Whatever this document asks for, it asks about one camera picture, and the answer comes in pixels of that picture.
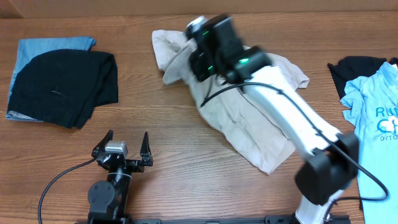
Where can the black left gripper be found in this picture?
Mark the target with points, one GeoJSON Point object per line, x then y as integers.
{"type": "Point", "coordinates": [138, 165]}

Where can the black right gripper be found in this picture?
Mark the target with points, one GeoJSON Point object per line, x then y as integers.
{"type": "Point", "coordinates": [199, 66]}

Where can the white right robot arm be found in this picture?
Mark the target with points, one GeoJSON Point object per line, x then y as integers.
{"type": "Point", "coordinates": [330, 157]}

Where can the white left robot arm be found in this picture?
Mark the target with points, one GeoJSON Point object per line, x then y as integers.
{"type": "Point", "coordinates": [108, 198]}

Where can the black folded garment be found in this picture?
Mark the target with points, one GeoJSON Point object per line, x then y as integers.
{"type": "Point", "coordinates": [105, 89]}

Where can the black garment under t-shirt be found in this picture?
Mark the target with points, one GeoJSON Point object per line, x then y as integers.
{"type": "Point", "coordinates": [352, 67]}

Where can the light blue folded denim garment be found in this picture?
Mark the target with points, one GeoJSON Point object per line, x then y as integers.
{"type": "Point", "coordinates": [40, 49]}

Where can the light blue printed t-shirt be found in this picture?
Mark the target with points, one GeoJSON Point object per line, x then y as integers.
{"type": "Point", "coordinates": [372, 108]}

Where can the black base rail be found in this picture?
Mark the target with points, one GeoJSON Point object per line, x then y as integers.
{"type": "Point", "coordinates": [217, 220]}

